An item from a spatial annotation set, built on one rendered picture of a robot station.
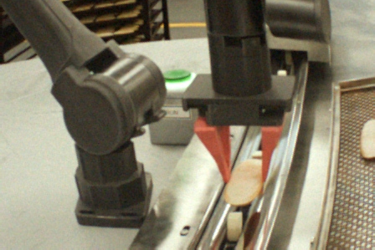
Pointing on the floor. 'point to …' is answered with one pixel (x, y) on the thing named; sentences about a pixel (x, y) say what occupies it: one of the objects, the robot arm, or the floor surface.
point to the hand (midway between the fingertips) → (246, 173)
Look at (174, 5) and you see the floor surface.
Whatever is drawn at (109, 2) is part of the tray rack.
